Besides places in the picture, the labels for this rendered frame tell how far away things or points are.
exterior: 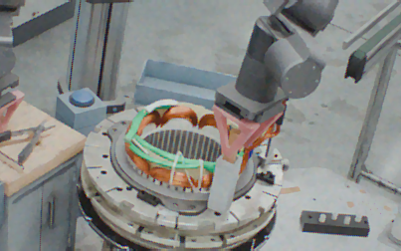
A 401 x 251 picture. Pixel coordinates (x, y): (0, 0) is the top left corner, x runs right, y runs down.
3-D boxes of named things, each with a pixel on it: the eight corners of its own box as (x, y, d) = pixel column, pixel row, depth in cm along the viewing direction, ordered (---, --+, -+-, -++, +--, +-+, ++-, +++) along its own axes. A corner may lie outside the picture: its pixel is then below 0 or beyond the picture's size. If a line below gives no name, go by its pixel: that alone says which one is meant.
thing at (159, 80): (245, 200, 193) (273, 84, 178) (239, 231, 184) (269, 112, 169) (128, 175, 194) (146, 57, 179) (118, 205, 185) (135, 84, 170)
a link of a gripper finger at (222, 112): (264, 155, 133) (284, 101, 128) (236, 172, 127) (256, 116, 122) (227, 131, 135) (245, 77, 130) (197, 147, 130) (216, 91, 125)
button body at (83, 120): (95, 212, 182) (106, 105, 168) (66, 221, 178) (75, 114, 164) (77, 193, 186) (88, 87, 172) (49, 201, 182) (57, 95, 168)
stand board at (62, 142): (8, 197, 139) (9, 185, 138) (-67, 145, 147) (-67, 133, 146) (86, 148, 154) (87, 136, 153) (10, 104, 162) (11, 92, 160)
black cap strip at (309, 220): (367, 237, 189) (370, 229, 188) (301, 231, 187) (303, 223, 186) (364, 223, 193) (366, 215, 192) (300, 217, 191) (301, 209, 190)
